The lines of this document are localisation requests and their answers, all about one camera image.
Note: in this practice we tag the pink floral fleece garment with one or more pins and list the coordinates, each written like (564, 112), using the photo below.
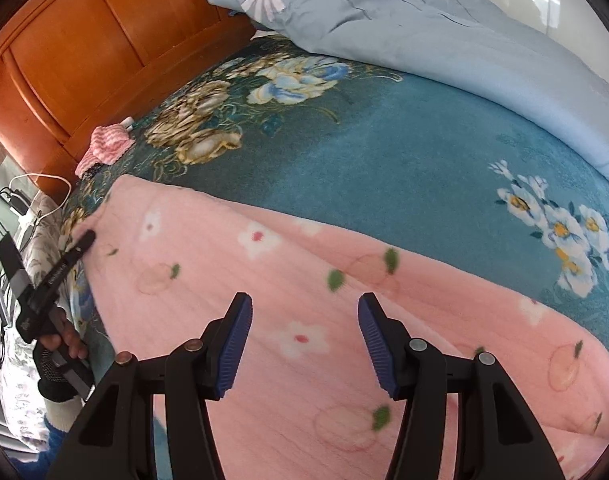
(284, 270)

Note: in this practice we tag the orange wooden headboard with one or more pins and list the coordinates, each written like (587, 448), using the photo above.
(84, 35)

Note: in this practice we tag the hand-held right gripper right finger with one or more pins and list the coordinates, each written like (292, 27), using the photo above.
(377, 345)

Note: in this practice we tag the person's left forearm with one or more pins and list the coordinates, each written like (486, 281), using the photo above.
(59, 420)

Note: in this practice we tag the grey floral cloth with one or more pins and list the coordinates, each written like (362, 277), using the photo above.
(22, 395)

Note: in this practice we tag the pink striped cloth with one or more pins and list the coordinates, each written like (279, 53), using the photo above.
(104, 146)

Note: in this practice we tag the teal floral bed blanket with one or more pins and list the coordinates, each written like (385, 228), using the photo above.
(409, 135)

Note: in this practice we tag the black power adapter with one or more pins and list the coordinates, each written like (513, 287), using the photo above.
(17, 201)

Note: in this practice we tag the light blue daisy quilt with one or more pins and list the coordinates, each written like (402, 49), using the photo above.
(409, 20)

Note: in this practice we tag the person's left hand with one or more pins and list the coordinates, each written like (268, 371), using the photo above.
(67, 340)

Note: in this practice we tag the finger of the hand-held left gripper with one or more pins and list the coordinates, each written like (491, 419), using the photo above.
(79, 246)

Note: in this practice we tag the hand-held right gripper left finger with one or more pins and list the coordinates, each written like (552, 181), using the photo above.
(234, 345)

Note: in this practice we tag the grey pillow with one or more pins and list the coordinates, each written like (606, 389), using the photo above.
(262, 34)

